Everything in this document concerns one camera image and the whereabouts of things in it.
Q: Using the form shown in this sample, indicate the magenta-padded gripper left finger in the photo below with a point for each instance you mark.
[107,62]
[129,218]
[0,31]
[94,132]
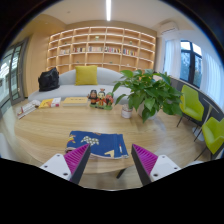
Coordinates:
[56,165]

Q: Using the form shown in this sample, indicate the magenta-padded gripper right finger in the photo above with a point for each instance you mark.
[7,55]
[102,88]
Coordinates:
[165,165]

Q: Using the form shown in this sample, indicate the blue patterned towel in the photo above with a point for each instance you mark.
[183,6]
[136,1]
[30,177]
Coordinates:
[103,145]

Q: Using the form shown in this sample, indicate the green chair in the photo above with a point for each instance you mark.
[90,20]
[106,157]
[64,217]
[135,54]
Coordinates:
[190,103]
[213,135]

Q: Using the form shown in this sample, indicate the yellow and white book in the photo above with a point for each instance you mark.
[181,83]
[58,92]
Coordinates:
[50,103]

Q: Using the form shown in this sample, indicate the small white and red cup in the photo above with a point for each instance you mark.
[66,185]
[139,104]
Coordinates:
[126,111]

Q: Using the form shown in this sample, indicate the flat tan book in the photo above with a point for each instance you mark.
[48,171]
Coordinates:
[75,101]

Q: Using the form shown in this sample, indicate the grey curved sofa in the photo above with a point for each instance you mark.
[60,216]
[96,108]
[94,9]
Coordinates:
[70,90]

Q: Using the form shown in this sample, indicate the green potted plant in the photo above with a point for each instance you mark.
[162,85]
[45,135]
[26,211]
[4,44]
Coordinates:
[146,90]

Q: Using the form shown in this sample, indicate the colourful figurine group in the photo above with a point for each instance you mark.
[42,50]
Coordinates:
[100,99]

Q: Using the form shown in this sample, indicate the black bag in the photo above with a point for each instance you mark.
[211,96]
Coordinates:
[48,80]

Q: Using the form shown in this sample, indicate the yellow cushion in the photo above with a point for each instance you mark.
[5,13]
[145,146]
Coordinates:
[86,75]

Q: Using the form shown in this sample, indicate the grey-framed glass door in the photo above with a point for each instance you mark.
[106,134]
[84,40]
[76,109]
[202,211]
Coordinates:
[11,76]

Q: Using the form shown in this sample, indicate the dark-framed window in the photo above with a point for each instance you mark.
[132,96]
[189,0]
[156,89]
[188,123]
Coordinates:
[190,63]

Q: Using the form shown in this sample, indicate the white air conditioner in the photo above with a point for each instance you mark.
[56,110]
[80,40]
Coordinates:
[169,28]

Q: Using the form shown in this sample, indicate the long ceiling light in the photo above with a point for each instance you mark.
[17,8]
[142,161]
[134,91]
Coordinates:
[108,10]

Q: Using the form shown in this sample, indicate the wooden wall shelf unit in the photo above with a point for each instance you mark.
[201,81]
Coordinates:
[100,46]

